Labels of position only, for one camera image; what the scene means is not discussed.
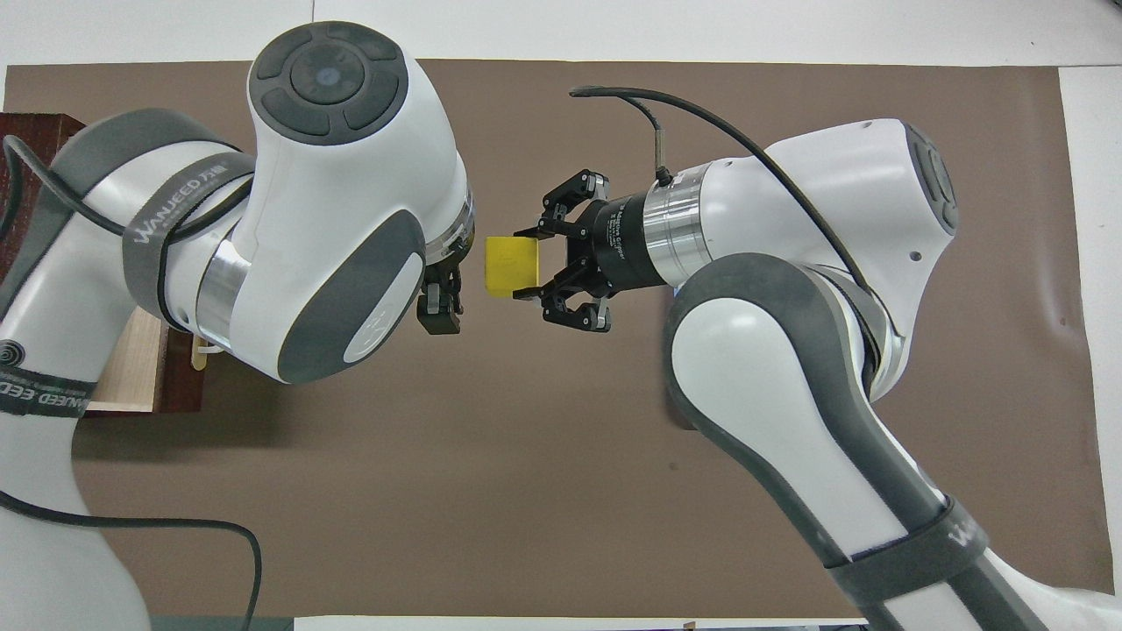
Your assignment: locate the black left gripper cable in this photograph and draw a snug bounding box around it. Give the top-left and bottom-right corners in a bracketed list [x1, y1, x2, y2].
[0, 134, 264, 631]

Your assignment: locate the yellow cube block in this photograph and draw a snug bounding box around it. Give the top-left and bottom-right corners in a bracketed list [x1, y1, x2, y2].
[485, 234, 541, 299]

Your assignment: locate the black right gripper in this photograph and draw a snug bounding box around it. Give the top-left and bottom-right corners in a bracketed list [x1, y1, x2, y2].
[513, 169, 671, 334]

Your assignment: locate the brown table mat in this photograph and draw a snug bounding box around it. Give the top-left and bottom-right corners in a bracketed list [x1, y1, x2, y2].
[0, 59, 1118, 619]

